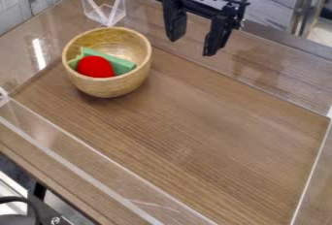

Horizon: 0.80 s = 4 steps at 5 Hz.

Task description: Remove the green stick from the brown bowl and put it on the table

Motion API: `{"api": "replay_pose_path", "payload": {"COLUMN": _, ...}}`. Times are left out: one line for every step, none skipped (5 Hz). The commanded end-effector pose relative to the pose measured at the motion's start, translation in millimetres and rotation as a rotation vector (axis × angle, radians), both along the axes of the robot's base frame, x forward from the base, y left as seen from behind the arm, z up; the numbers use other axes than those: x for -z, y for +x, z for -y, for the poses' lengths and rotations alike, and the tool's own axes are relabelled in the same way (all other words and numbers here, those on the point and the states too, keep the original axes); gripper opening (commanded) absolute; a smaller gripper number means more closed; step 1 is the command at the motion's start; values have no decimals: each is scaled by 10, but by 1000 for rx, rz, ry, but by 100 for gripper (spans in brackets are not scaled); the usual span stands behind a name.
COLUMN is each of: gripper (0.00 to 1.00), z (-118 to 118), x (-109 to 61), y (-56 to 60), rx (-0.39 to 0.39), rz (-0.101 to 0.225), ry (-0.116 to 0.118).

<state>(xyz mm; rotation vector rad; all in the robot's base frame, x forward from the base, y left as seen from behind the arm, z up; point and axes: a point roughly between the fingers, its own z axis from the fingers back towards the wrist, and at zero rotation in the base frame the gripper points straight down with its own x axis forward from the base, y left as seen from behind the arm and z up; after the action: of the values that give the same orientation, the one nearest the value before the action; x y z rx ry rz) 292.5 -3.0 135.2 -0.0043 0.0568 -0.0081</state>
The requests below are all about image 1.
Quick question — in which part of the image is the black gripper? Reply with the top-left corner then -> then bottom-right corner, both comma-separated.
163,0 -> 251,56

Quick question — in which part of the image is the green foam stick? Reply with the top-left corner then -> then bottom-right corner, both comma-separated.
82,48 -> 137,76

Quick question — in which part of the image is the brown wooden bowl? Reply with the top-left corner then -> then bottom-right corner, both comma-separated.
62,27 -> 152,98

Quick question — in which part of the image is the metal table leg background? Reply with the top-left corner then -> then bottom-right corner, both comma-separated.
290,0 -> 326,38

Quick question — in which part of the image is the red ball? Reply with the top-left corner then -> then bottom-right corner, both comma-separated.
77,55 -> 116,78

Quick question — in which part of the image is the light green cloth piece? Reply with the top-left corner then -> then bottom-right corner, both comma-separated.
68,54 -> 84,71

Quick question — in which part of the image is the black table leg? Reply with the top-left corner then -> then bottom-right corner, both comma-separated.
33,182 -> 48,201

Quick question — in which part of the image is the clear acrylic corner bracket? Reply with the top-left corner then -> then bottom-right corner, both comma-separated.
82,0 -> 127,27

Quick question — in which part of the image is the clear acrylic tray wall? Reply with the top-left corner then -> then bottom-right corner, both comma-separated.
0,88 -> 218,225

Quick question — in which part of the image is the black cable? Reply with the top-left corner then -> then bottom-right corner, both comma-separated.
0,195 -> 44,225

